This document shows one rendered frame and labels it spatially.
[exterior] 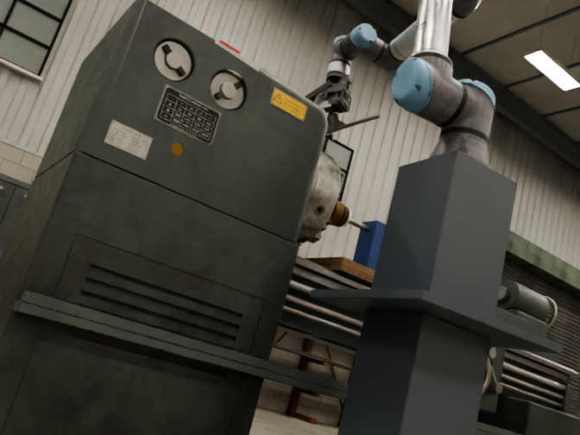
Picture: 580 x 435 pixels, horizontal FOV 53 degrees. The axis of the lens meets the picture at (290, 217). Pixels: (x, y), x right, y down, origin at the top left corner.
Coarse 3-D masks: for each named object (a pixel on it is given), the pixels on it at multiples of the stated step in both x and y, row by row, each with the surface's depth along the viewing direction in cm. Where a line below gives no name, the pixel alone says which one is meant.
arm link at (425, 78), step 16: (432, 0) 146; (448, 0) 147; (432, 16) 144; (448, 16) 145; (416, 32) 145; (432, 32) 141; (448, 32) 144; (416, 48) 142; (432, 48) 139; (416, 64) 134; (432, 64) 136; (448, 64) 137; (400, 80) 138; (416, 80) 133; (432, 80) 133; (448, 80) 136; (400, 96) 137; (416, 96) 134; (432, 96) 134; (448, 96) 135; (416, 112) 138; (432, 112) 137; (448, 112) 137
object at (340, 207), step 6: (336, 204) 186; (342, 204) 188; (336, 210) 185; (342, 210) 187; (348, 210) 189; (336, 216) 186; (342, 216) 187; (348, 216) 189; (336, 222) 187; (342, 222) 188
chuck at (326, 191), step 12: (324, 156) 175; (324, 168) 171; (336, 168) 175; (324, 180) 169; (336, 180) 172; (312, 192) 167; (324, 192) 169; (336, 192) 171; (312, 204) 167; (324, 204) 169; (312, 216) 169; (324, 216) 170; (300, 228) 170; (312, 228) 171
